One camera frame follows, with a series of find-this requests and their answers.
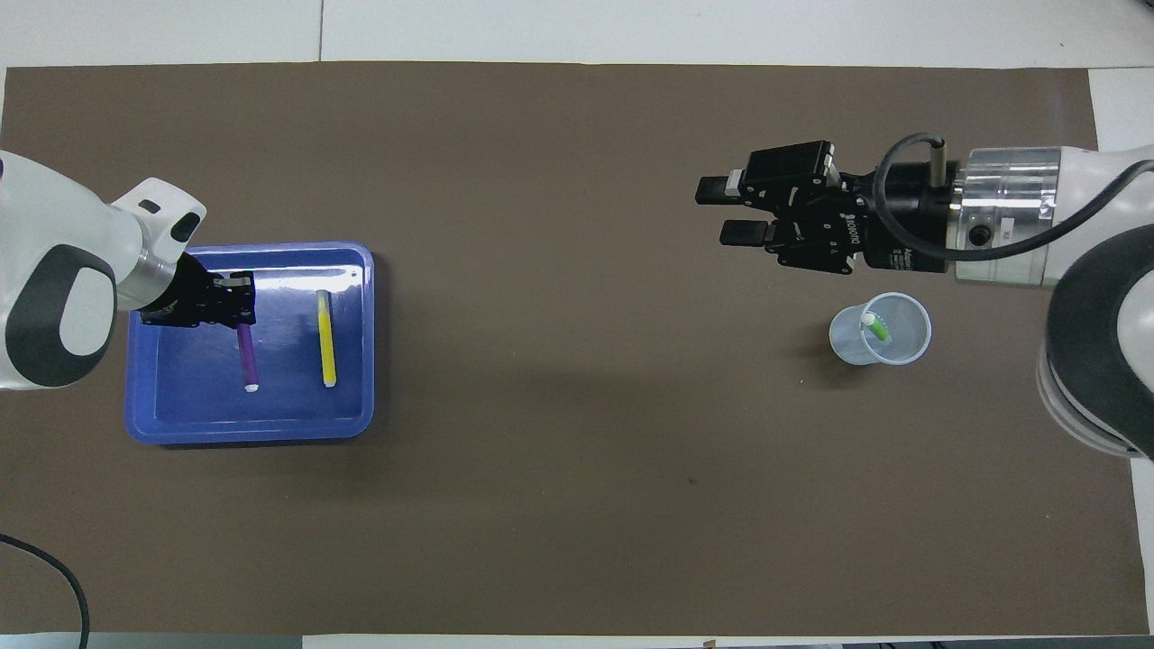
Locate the brown table mat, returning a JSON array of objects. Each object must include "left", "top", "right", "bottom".
[{"left": 0, "top": 61, "right": 1150, "bottom": 636}]

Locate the yellow marker pen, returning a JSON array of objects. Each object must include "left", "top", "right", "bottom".
[{"left": 316, "top": 289, "right": 337, "bottom": 388}]

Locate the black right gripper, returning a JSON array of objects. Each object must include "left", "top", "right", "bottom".
[{"left": 695, "top": 140, "right": 957, "bottom": 276}]

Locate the purple marker pen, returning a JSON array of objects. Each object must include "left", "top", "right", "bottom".
[{"left": 236, "top": 323, "right": 261, "bottom": 393}]

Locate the translucent plastic cup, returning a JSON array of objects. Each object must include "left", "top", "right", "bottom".
[{"left": 829, "top": 291, "right": 933, "bottom": 367}]

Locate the blue plastic tray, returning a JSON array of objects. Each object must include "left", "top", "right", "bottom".
[{"left": 124, "top": 241, "right": 376, "bottom": 446}]

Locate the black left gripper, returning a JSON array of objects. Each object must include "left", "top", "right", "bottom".
[{"left": 140, "top": 252, "right": 258, "bottom": 328}]

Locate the black floor cable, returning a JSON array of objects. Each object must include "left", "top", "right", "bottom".
[{"left": 0, "top": 534, "right": 91, "bottom": 649}]

